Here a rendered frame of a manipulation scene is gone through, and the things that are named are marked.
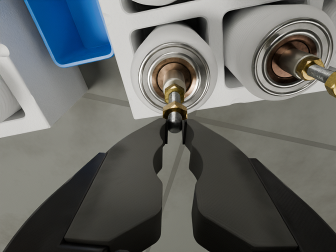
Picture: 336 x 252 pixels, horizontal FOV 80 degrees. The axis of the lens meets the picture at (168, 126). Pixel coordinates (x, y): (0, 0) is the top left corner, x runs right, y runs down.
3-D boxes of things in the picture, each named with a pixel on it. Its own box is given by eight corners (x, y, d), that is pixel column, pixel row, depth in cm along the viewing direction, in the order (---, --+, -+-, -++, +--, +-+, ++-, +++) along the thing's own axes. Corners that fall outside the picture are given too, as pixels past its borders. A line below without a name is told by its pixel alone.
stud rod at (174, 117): (176, 80, 19) (178, 118, 13) (181, 89, 20) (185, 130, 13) (167, 85, 19) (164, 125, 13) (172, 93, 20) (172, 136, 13)
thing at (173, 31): (209, 54, 37) (235, 88, 22) (168, 84, 41) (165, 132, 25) (179, 6, 34) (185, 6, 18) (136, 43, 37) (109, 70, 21)
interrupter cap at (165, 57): (222, 85, 22) (223, 87, 21) (167, 121, 24) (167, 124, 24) (182, 23, 19) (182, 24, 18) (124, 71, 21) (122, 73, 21)
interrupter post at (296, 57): (275, 73, 21) (291, 83, 18) (277, 49, 20) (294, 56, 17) (299, 68, 21) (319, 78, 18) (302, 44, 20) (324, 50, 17)
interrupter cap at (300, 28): (250, 100, 23) (252, 102, 22) (250, 27, 19) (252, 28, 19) (322, 87, 22) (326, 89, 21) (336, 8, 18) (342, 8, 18)
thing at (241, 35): (214, 69, 39) (242, 110, 23) (208, 13, 34) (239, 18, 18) (265, 58, 38) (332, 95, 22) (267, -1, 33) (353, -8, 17)
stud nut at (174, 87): (179, 80, 17) (179, 83, 17) (188, 96, 18) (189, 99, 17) (160, 90, 18) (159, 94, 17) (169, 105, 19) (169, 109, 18)
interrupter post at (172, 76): (189, 81, 22) (192, 92, 19) (171, 93, 23) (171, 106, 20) (176, 63, 21) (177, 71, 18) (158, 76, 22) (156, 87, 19)
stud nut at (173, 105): (181, 97, 14) (181, 101, 13) (192, 115, 15) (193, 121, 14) (157, 109, 15) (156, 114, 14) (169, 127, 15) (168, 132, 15)
